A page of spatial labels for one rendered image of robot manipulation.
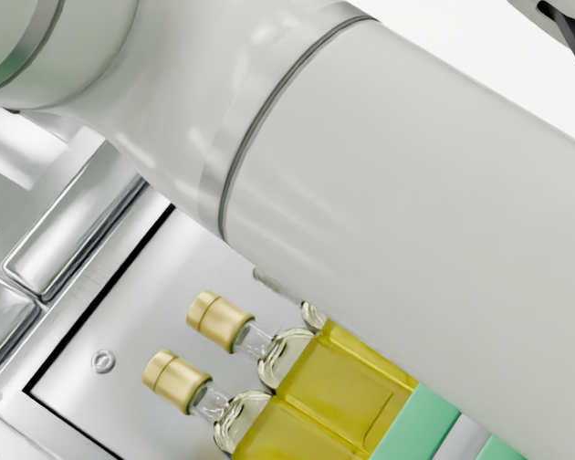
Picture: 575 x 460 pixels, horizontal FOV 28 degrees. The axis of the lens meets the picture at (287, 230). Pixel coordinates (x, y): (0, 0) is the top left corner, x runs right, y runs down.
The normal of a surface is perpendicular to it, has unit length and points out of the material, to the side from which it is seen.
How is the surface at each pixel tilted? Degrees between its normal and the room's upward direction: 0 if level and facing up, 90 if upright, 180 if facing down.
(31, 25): 171
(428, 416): 90
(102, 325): 90
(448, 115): 91
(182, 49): 46
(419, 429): 90
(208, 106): 76
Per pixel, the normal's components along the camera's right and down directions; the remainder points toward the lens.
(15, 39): 0.66, 0.67
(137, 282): -0.07, -0.43
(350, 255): -0.51, 0.25
